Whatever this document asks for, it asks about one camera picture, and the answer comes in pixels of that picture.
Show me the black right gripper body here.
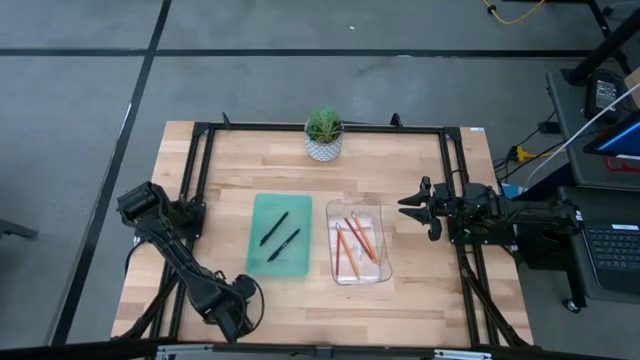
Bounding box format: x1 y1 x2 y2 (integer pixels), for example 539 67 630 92
422 175 464 242

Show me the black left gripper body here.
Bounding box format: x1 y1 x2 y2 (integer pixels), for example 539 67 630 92
214 273 259 344

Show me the orange pencil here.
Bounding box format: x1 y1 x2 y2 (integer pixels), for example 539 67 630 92
350 211 381 266
335 222 361 280

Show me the black pen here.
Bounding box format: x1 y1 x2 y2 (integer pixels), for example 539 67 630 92
266 227 302 264
258 210 291 248

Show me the clear plastic container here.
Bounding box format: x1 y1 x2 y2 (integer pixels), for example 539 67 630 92
325 196 393 287

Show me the succulent in patterned white pot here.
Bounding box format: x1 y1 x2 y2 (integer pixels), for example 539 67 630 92
303 106 345 163

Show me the teal plastic tray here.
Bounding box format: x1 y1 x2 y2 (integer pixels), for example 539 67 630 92
244 193 314 279

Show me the dark side cart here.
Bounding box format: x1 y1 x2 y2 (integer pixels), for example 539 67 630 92
544 67 640 314

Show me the black laptop keyboard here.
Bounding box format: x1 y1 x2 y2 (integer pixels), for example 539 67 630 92
579 222 640 296

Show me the tablet with blue screen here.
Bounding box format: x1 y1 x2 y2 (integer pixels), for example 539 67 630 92
582 110 640 160

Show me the black power supply with label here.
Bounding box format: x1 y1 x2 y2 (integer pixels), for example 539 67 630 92
583 68 627 125

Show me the black equipment stand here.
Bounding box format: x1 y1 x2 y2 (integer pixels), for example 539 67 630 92
559 0 640 87

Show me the grey chair leg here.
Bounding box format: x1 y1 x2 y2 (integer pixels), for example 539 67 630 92
0 217 40 241

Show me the silver metal bracket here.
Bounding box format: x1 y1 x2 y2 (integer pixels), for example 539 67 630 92
155 343 215 360
433 348 494 360

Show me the white cable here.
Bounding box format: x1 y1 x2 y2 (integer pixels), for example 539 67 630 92
522 82 640 191

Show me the red handled tool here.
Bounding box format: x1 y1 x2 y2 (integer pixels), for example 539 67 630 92
603 155 640 174

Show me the black aluminium table frame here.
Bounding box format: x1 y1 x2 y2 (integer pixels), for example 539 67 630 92
112 119 534 351

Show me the yellow floor cable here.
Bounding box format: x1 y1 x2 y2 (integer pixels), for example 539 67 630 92
480 0 547 26

